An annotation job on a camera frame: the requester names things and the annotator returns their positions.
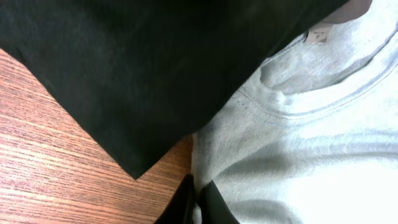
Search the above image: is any black folded garment top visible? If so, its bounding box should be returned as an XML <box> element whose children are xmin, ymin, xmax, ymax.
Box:
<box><xmin>1</xmin><ymin>0</ymin><xmax>344</xmax><ymax>178</ymax></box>

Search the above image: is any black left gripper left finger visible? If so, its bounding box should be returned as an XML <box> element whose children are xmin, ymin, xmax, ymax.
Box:
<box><xmin>154</xmin><ymin>174</ymin><xmax>195</xmax><ymax>224</ymax></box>

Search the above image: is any light blue t-shirt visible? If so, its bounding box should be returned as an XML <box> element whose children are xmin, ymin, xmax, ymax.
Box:
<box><xmin>192</xmin><ymin>0</ymin><xmax>397</xmax><ymax>223</ymax></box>

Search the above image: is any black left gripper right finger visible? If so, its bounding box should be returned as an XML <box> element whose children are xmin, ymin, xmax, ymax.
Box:
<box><xmin>198</xmin><ymin>181</ymin><xmax>239</xmax><ymax>224</ymax></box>

